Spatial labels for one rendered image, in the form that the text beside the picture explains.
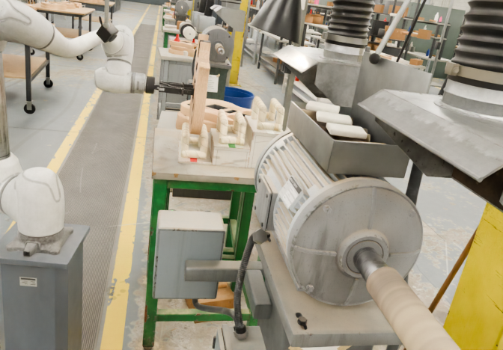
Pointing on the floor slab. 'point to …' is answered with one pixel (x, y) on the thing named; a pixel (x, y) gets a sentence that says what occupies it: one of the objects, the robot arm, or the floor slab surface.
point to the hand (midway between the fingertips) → (192, 90)
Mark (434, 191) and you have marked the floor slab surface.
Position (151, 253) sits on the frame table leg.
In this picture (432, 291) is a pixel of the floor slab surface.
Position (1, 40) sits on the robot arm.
